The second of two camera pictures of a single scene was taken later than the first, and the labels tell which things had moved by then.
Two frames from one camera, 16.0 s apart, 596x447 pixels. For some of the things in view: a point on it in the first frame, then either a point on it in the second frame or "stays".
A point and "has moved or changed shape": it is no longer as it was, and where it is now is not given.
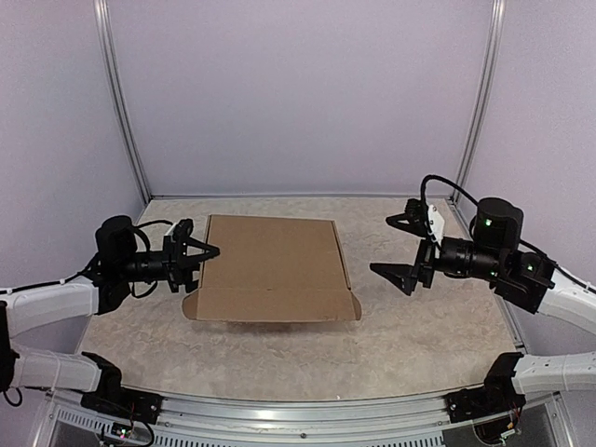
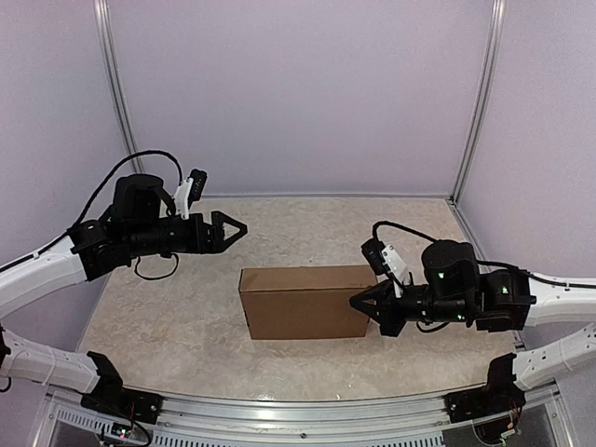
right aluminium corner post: x=496 y=25 stays
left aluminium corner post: x=107 y=38 stays
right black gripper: x=426 y=255 → x=385 y=312
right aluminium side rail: x=520 y=340 stays
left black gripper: x=174 y=258 → x=213 y=241
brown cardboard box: x=273 y=269 has moved or changed shape
